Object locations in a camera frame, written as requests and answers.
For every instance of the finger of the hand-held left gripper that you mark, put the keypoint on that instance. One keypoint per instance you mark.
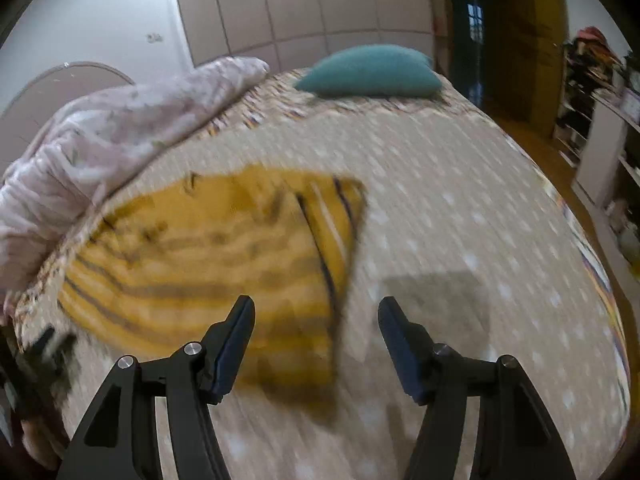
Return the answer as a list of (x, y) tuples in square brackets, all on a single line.
[(50, 360)]

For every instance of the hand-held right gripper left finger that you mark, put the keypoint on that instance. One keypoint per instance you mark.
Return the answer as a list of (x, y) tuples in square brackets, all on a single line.
[(232, 355)]

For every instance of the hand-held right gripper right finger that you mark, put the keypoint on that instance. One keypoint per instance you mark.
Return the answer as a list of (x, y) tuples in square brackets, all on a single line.
[(400, 355)]

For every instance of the yellow striped sweater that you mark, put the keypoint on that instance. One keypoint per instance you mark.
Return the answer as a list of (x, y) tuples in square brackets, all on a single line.
[(200, 270)]

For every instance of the rack with piled clothes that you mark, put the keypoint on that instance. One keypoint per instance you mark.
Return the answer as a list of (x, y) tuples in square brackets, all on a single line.
[(585, 85)]

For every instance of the bed with spotted beige bedspread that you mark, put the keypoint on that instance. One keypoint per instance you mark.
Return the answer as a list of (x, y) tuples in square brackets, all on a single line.
[(450, 210)]

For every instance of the pink patterned quilt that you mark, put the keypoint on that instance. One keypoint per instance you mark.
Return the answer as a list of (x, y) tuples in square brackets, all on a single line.
[(100, 135)]

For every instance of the white arched headboard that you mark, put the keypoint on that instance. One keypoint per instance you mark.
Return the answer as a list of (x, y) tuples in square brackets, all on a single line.
[(55, 85)]

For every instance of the teal pillow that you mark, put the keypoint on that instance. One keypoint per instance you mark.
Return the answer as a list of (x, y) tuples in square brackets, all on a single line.
[(370, 75)]

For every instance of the white shelving unit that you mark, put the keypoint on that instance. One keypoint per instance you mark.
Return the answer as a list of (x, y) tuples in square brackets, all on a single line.
[(605, 160)]

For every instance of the brown wooden door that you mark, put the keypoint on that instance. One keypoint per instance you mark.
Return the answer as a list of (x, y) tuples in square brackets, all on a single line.
[(525, 40)]

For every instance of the narrow wooden shelf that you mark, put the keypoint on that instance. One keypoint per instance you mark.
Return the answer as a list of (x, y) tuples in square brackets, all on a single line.
[(437, 10)]

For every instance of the beige panelled wardrobe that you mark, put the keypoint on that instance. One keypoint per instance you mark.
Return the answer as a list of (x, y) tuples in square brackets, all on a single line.
[(310, 0)]

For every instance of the white wall switch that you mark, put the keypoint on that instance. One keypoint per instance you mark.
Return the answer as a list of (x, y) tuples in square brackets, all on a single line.
[(153, 37)]

